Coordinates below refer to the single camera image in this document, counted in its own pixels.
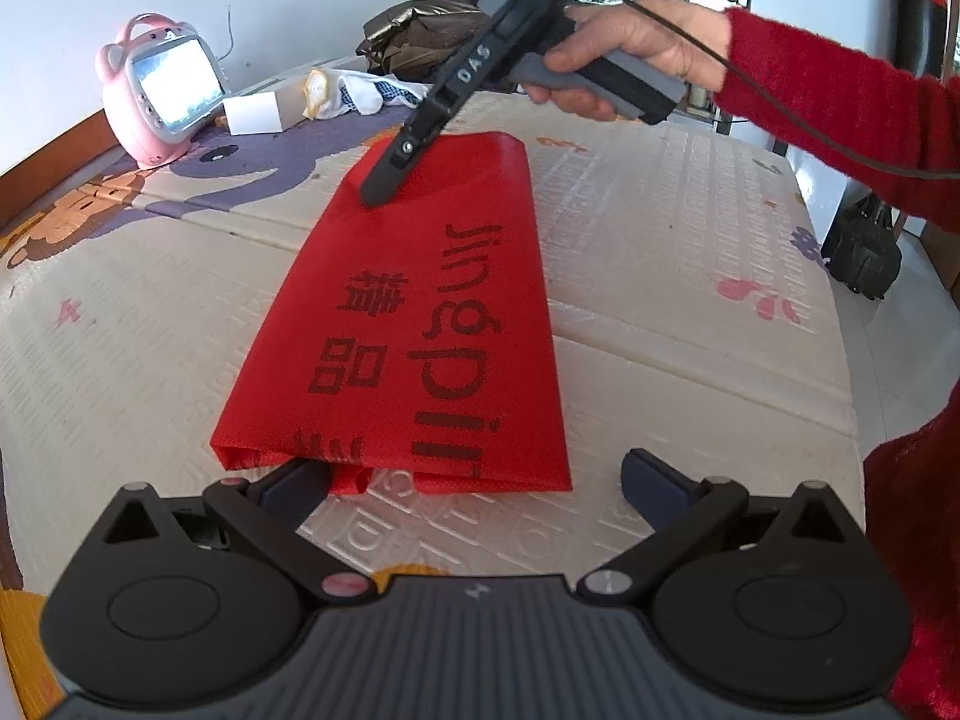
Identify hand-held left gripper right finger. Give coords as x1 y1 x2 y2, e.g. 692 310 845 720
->
577 448 863 605

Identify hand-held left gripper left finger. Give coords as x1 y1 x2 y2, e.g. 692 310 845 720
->
103 454 376 605

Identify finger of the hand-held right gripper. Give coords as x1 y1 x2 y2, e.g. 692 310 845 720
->
358 105 452 211

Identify red shopping bag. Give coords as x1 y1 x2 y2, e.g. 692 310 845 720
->
208 131 575 496

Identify dark bag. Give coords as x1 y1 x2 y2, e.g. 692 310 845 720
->
821 195 905 301

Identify red black punching bag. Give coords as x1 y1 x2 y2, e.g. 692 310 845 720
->
889 0 950 80

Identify person's right hand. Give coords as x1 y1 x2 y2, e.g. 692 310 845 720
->
521 0 732 123

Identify white blue cloth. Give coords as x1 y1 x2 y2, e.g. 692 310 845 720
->
300 67 428 121

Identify brown shiny jacket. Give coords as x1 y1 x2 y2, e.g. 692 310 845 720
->
356 0 496 83

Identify small white carton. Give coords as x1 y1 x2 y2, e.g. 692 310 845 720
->
223 75 316 136

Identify pink bear tablet toy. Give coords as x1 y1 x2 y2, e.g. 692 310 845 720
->
99 13 230 170

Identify person's red sweater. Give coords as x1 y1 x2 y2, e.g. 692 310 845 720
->
862 382 960 720

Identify wooden headboard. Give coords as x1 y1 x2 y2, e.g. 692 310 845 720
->
0 109 113 226

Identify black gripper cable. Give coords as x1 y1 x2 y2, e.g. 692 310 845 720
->
559 0 960 182

